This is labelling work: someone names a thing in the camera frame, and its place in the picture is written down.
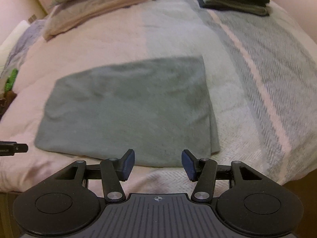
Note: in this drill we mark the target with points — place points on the green toy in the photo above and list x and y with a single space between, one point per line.
11 80

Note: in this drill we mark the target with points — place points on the grey-green towel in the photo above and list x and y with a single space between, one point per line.
157 107

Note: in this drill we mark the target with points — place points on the brown object beside bed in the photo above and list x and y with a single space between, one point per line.
6 99

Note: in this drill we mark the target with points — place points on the folded pink-beige blanket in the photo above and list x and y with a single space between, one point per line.
68 15

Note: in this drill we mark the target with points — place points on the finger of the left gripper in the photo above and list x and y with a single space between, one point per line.
10 148

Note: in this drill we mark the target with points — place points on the white lavender pillow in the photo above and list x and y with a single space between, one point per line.
15 47

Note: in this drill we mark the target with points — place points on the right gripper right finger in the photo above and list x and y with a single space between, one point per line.
243 199

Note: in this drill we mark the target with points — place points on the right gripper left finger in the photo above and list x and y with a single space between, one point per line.
72 198

